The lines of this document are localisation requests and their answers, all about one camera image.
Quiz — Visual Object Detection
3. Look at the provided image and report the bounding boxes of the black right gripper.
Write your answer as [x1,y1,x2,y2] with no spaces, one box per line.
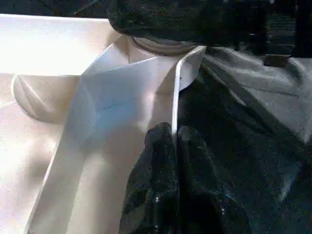
[229,0,312,58]

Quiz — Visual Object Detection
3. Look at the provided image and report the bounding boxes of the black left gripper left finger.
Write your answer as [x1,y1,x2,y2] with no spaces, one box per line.
[118,122,180,234]

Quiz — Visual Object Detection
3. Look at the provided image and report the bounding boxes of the black mat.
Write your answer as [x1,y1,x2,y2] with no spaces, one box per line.
[0,0,312,234]

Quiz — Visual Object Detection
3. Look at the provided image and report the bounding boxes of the white plastic table top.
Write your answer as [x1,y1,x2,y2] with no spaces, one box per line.
[0,14,208,234]

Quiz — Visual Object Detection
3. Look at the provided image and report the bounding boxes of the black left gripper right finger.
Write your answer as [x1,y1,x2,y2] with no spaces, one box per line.
[176,125,254,234]

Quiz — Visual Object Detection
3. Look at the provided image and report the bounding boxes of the white plastic table leg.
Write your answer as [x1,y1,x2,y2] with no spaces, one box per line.
[128,35,198,56]

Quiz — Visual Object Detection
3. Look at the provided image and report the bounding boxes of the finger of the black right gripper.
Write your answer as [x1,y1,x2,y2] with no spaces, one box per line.
[106,0,235,48]

